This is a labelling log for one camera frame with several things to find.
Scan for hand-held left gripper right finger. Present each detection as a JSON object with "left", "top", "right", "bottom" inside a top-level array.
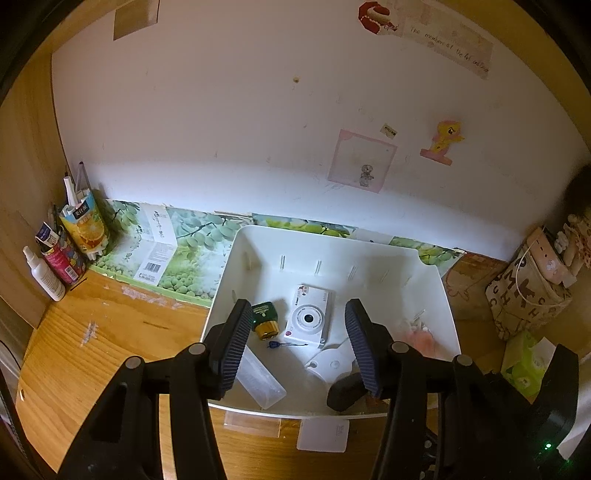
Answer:
[{"left": 345, "top": 298, "right": 539, "bottom": 480}]

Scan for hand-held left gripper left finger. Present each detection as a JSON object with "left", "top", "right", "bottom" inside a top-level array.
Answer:
[{"left": 58, "top": 298, "right": 254, "bottom": 480}]

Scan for white bottle-shaped plastic piece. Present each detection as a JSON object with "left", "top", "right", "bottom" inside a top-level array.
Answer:
[{"left": 304, "top": 337, "right": 358, "bottom": 384}]

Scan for clear plastic box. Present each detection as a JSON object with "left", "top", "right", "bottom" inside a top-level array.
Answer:
[{"left": 235, "top": 344, "right": 288, "bottom": 410}]

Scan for green small charger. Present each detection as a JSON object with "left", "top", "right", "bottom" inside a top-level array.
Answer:
[{"left": 250, "top": 301, "right": 280, "bottom": 340}]

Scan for black plug adapter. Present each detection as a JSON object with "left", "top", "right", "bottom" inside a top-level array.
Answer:
[{"left": 327, "top": 373, "right": 370, "bottom": 413}]

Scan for white toy camera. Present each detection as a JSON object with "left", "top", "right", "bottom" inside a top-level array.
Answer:
[{"left": 283, "top": 285, "right": 334, "bottom": 349}]

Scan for white plastic storage bin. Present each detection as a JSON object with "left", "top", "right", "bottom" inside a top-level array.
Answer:
[{"left": 201, "top": 225, "right": 460, "bottom": 418}]

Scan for green tissue pack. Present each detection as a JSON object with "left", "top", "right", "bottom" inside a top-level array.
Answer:
[{"left": 501, "top": 330, "right": 557, "bottom": 400}]

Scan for clear plastic lid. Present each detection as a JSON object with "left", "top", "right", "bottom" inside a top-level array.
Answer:
[{"left": 225, "top": 410, "right": 282, "bottom": 437}]

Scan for white charger adapter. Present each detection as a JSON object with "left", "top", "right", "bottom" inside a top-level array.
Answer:
[{"left": 296, "top": 419, "right": 350, "bottom": 453}]

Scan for letter-print canvas bag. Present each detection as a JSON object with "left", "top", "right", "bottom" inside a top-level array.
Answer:
[{"left": 485, "top": 251, "right": 573, "bottom": 342}]

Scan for green grape-print paper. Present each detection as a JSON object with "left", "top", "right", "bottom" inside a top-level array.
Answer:
[{"left": 88, "top": 199, "right": 465, "bottom": 308}]

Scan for brown cartoon cardboard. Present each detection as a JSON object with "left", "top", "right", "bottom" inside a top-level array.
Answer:
[{"left": 441, "top": 251, "right": 509, "bottom": 342}]

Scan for pink power strip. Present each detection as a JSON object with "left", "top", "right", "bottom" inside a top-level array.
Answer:
[{"left": 526, "top": 226, "right": 571, "bottom": 284}]

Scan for brown-haired rag doll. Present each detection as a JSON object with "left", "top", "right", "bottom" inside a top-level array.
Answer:
[{"left": 561, "top": 173, "right": 591, "bottom": 278}]

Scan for pink-bordered drawing sticker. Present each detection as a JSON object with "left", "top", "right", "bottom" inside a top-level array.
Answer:
[{"left": 328, "top": 129, "right": 398, "bottom": 193}]

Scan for red patterned can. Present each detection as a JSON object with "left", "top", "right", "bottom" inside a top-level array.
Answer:
[{"left": 41, "top": 240, "right": 88, "bottom": 287}]

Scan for white spray bottle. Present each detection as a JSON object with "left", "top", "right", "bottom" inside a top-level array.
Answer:
[{"left": 22, "top": 246, "right": 66, "bottom": 302}]

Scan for wooden desk hutch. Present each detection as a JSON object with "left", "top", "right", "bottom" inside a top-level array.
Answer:
[{"left": 0, "top": 0, "right": 88, "bottom": 328}]

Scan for paper note strip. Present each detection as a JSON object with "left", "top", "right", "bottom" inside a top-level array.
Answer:
[{"left": 385, "top": 0, "right": 494, "bottom": 80}]

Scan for yellow pony wall sticker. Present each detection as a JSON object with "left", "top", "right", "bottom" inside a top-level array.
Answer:
[{"left": 420, "top": 120, "right": 466, "bottom": 165}]

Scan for red lips wall sticker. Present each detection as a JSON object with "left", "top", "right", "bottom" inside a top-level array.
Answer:
[{"left": 358, "top": 1, "right": 400, "bottom": 33}]

